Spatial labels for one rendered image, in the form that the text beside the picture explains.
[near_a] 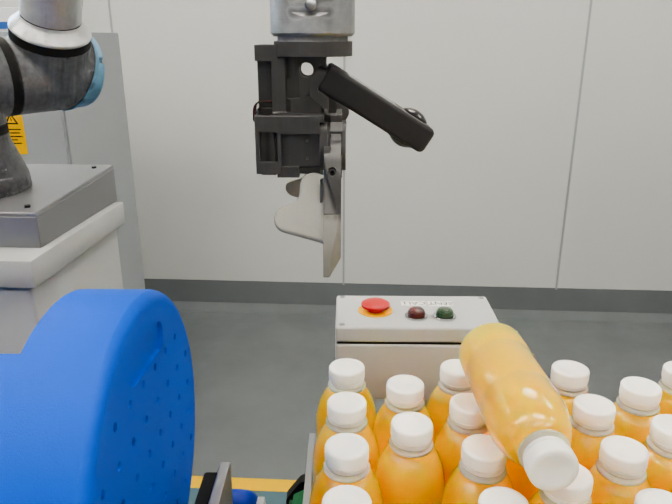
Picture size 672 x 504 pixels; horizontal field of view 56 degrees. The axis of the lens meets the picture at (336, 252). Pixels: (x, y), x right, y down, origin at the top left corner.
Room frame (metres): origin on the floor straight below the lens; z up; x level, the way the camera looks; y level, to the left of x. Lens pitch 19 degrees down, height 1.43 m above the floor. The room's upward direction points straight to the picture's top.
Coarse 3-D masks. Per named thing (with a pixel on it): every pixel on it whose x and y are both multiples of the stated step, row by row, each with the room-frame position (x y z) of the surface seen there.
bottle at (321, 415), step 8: (328, 384) 0.60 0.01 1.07; (328, 392) 0.60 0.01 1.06; (336, 392) 0.59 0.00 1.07; (360, 392) 0.60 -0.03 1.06; (368, 392) 0.60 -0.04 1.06; (320, 400) 0.60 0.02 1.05; (368, 400) 0.59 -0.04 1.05; (320, 408) 0.59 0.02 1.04; (368, 408) 0.59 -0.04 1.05; (320, 416) 0.59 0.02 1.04; (368, 416) 0.58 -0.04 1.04; (320, 424) 0.59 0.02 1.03
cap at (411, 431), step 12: (396, 420) 0.50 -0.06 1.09; (408, 420) 0.50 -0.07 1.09; (420, 420) 0.50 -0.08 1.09; (396, 432) 0.49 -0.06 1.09; (408, 432) 0.48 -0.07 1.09; (420, 432) 0.48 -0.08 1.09; (432, 432) 0.49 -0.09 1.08; (396, 444) 0.49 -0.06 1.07; (408, 444) 0.48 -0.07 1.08; (420, 444) 0.48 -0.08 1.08
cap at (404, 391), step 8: (400, 376) 0.58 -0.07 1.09; (408, 376) 0.58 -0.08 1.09; (392, 384) 0.57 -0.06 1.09; (400, 384) 0.57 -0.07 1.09; (408, 384) 0.57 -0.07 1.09; (416, 384) 0.57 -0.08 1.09; (392, 392) 0.56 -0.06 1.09; (400, 392) 0.55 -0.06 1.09; (408, 392) 0.55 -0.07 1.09; (416, 392) 0.55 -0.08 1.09; (392, 400) 0.56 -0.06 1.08; (400, 400) 0.55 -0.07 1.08; (408, 400) 0.55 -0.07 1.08; (416, 400) 0.55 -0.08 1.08
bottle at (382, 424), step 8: (384, 408) 0.57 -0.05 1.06; (392, 408) 0.55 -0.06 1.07; (400, 408) 0.55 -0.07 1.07; (408, 408) 0.55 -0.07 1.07; (416, 408) 0.55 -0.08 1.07; (424, 408) 0.57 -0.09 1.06; (376, 416) 0.57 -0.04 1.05; (384, 416) 0.56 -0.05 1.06; (392, 416) 0.55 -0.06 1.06; (376, 424) 0.56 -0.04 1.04; (384, 424) 0.55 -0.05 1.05; (376, 432) 0.56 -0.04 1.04; (384, 432) 0.55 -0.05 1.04; (384, 440) 0.55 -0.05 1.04; (432, 440) 0.55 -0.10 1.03
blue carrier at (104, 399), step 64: (64, 320) 0.42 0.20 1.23; (128, 320) 0.42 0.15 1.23; (0, 384) 0.36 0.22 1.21; (64, 384) 0.36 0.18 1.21; (128, 384) 0.40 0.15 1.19; (192, 384) 0.57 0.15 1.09; (0, 448) 0.33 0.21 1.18; (64, 448) 0.33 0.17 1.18; (128, 448) 0.39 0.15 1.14; (192, 448) 0.55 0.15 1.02
